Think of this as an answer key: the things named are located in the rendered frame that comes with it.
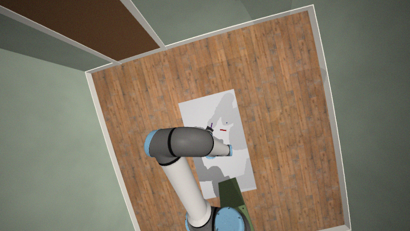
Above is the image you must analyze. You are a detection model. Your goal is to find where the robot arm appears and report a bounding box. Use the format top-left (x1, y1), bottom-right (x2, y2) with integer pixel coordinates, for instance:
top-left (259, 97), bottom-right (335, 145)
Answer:
top-left (144, 127), bottom-right (251, 231)

